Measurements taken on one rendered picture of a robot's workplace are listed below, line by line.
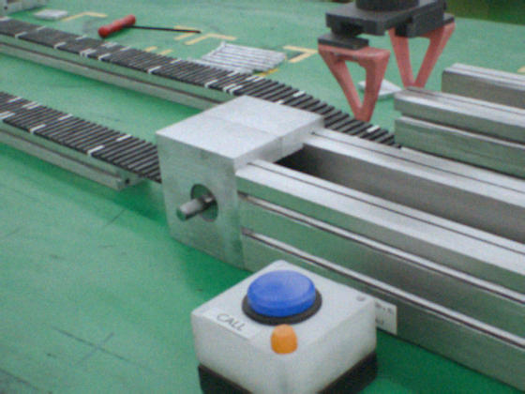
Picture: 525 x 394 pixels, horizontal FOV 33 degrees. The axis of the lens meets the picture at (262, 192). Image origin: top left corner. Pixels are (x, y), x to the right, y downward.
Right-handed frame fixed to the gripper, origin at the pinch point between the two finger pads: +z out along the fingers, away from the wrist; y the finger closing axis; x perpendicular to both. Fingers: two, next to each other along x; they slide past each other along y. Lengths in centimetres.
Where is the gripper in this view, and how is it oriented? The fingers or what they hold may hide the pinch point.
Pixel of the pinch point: (388, 99)
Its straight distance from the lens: 84.4
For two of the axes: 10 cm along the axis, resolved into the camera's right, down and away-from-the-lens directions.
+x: -7.2, -2.5, 6.5
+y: 6.9, -3.6, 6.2
